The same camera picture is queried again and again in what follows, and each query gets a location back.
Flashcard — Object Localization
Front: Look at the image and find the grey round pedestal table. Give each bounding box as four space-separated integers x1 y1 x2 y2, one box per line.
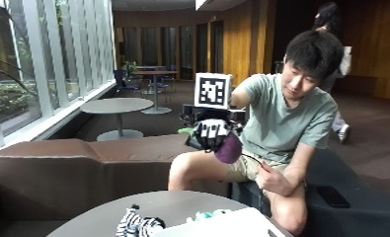
79 97 155 142

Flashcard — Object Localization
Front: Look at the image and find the white box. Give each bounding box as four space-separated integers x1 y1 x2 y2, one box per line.
151 206 290 237

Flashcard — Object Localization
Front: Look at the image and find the black glove camera mount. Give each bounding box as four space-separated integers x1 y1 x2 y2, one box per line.
180 104 248 128

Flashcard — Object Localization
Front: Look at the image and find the blue chair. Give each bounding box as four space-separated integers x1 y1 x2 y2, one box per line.
148 74 171 99
114 68 143 96

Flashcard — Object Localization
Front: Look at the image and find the white marker cube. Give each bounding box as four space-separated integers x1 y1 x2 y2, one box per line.
194 72 235 111

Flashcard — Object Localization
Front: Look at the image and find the the person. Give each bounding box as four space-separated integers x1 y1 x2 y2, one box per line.
167 30 346 237

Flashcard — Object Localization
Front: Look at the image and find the zebra soft toy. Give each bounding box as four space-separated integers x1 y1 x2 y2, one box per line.
115 203 167 237

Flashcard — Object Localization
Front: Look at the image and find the brown sofa bench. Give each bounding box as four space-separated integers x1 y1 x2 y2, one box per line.
0 132 232 221

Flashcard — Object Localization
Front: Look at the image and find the dark grey sofa bench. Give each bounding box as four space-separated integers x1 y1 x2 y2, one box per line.
230 147 390 237

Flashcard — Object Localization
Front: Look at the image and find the green potted plant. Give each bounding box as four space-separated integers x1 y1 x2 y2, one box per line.
123 60 140 79

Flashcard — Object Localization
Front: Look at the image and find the purple eggplant soft toy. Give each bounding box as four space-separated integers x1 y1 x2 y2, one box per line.
178 127 244 165

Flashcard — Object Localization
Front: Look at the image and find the black phone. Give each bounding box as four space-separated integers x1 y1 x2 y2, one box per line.
316 185 352 209

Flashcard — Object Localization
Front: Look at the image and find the green white soft toy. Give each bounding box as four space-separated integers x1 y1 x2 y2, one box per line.
186 208 235 223

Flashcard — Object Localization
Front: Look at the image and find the thin black cable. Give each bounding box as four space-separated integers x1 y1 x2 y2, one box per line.
240 152 274 174

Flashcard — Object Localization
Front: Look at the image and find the wooden top pedestal table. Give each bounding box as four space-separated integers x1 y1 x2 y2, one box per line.
132 69 180 116

